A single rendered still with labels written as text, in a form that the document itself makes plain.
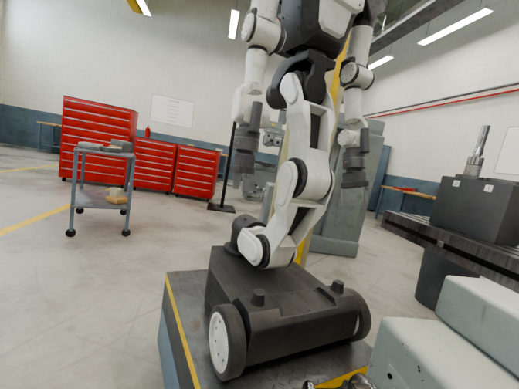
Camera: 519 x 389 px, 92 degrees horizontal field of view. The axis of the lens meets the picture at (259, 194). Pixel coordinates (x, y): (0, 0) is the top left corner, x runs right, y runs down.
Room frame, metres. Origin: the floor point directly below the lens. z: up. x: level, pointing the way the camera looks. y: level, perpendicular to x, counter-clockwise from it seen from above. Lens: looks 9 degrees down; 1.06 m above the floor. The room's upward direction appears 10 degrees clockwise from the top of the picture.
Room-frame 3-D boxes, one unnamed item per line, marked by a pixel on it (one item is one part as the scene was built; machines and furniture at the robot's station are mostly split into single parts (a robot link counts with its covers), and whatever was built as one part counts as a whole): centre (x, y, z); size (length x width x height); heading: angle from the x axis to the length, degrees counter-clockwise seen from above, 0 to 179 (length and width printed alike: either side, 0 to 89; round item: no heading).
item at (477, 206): (0.88, -0.76, 1.03); 0.22 x 0.12 x 0.20; 19
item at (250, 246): (1.06, -0.07, 0.68); 0.21 x 0.20 x 0.13; 30
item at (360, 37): (1.12, -0.30, 1.52); 0.13 x 0.12 x 0.22; 121
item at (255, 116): (0.88, 0.07, 1.17); 0.11 x 0.11 x 0.11; 27
